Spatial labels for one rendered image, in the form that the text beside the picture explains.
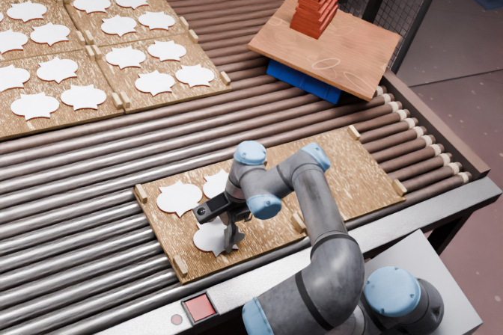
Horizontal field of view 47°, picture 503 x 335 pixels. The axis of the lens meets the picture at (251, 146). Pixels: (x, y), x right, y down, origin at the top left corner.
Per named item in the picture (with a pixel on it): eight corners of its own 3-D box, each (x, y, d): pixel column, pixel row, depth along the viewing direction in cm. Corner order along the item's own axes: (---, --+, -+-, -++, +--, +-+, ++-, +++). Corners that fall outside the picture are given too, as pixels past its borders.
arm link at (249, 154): (243, 163, 136) (233, 137, 141) (233, 193, 144) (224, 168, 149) (273, 161, 139) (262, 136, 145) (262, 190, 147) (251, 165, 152)
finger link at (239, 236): (248, 252, 161) (247, 223, 158) (229, 259, 158) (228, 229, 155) (242, 247, 164) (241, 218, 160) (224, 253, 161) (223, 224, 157)
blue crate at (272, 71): (358, 66, 241) (367, 47, 234) (337, 106, 219) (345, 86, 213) (291, 37, 246) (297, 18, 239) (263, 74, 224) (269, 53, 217)
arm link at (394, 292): (438, 309, 138) (424, 298, 128) (390, 336, 141) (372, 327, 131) (412, 267, 145) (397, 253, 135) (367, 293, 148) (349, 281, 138)
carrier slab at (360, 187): (405, 201, 192) (407, 198, 191) (305, 236, 173) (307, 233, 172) (346, 130, 211) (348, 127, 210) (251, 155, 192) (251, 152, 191)
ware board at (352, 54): (399, 39, 244) (401, 35, 243) (370, 102, 209) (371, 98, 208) (293, -6, 252) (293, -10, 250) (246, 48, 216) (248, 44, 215)
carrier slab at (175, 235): (305, 238, 172) (307, 235, 171) (182, 286, 153) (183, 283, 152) (248, 157, 191) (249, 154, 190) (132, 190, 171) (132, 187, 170)
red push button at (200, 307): (215, 315, 149) (215, 312, 148) (194, 324, 146) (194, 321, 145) (204, 296, 152) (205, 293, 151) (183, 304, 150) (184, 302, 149)
